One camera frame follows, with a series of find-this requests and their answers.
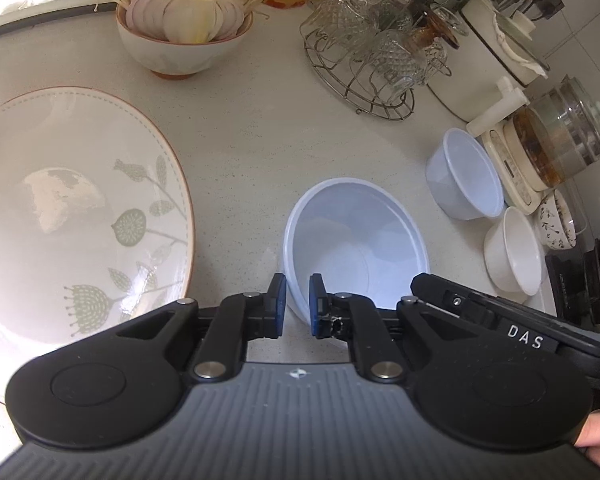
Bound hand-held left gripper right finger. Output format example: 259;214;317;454
307;273;486;382

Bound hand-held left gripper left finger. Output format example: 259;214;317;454
111;273;287;382

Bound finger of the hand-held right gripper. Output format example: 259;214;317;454
411;272;501;331

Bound plain white bowl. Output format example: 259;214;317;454
483;206;544;297

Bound translucent plastic bowl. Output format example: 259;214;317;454
425;127;506;222
281;176;431;351

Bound white leaf-patterned plate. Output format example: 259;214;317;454
0;86;197;407

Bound small speckled patterned bowl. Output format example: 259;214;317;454
537;190;578;251

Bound cream kettle base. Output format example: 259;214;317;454
480;127;543;216

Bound glass kettle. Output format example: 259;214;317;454
510;75;600;191

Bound white electric pot with lid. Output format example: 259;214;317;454
427;0;551;136

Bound cluster of clear glass cups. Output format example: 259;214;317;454
300;0;468;103

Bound brown-tinted glass cup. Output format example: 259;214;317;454
410;7;468;51

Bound small white ceramic bowl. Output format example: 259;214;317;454
116;7;254;81

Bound sliced onion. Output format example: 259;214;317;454
125;0;246;43

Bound wire cup rack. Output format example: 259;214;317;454
302;10;453;122

